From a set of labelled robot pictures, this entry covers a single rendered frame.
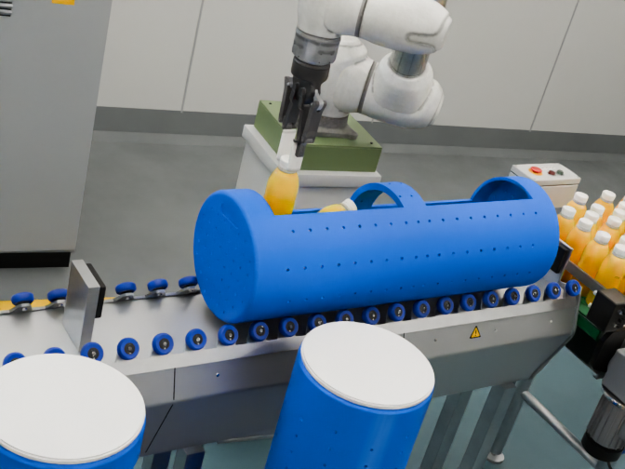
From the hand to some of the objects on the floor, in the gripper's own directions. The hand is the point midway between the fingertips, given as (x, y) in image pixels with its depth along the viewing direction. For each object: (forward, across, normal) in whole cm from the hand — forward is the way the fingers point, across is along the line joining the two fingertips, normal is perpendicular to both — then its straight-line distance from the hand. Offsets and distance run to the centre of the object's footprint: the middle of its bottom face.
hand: (291, 150), depth 207 cm
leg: (+134, +7, -14) cm, 135 cm away
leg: (+136, -7, +84) cm, 160 cm away
